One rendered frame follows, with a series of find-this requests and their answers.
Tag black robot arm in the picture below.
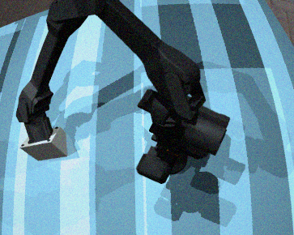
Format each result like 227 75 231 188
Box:
16 0 230 160

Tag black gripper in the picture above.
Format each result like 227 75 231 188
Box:
136 124 183 184

